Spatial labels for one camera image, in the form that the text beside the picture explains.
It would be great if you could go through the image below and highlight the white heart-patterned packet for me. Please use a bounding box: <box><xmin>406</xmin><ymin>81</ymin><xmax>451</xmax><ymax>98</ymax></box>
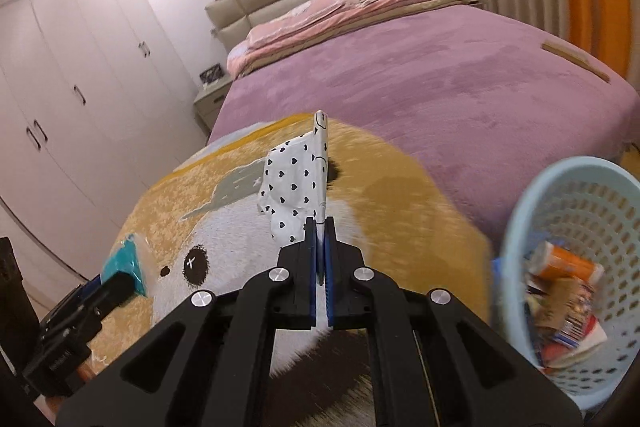
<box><xmin>258</xmin><ymin>110</ymin><xmax>329</xmax><ymax>247</ymax></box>

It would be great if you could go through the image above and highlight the teal plastic packet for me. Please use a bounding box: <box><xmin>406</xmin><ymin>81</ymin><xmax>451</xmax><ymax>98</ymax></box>
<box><xmin>100</xmin><ymin>233</ymin><xmax>151</xmax><ymax>297</ymax></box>

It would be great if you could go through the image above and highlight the orange paper cup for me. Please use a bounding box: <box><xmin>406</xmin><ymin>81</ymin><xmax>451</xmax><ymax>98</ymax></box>
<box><xmin>528</xmin><ymin>242</ymin><xmax>604</xmax><ymax>286</ymax></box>

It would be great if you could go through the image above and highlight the colourful snack box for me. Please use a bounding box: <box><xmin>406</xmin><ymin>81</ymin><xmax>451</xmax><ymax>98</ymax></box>
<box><xmin>553</xmin><ymin>281</ymin><xmax>594</xmax><ymax>343</ymax></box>

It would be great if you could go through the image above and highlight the brown cardboard piece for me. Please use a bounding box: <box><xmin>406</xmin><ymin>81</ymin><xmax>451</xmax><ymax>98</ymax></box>
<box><xmin>534</xmin><ymin>277</ymin><xmax>580</xmax><ymax>334</ymax></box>

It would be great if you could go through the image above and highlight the beige nightstand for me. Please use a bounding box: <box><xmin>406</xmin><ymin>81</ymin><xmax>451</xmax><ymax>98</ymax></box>
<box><xmin>193</xmin><ymin>75</ymin><xmax>233</xmax><ymax>130</ymax></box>

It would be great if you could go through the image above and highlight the bed with purple cover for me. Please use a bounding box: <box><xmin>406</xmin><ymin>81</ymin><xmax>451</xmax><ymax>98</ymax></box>
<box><xmin>213</xmin><ymin>5</ymin><xmax>639</xmax><ymax>243</ymax></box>

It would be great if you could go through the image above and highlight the white wardrobe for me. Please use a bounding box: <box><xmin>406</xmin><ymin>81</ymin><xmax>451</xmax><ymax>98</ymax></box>
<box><xmin>1</xmin><ymin>0</ymin><xmax>205</xmax><ymax>277</ymax></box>

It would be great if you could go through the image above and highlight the left pink pillow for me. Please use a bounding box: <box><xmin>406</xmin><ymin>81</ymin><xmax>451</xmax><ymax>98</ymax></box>
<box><xmin>246</xmin><ymin>0</ymin><xmax>345</xmax><ymax>50</ymax></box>

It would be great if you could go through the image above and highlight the light blue laundry basket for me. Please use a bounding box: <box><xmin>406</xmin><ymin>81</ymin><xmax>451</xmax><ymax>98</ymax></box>
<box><xmin>498</xmin><ymin>156</ymin><xmax>639</xmax><ymax>412</ymax></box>

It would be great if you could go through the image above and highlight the wooden stick on bed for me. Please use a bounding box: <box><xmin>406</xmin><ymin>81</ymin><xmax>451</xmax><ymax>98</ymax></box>
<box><xmin>541</xmin><ymin>41</ymin><xmax>611</xmax><ymax>83</ymax></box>

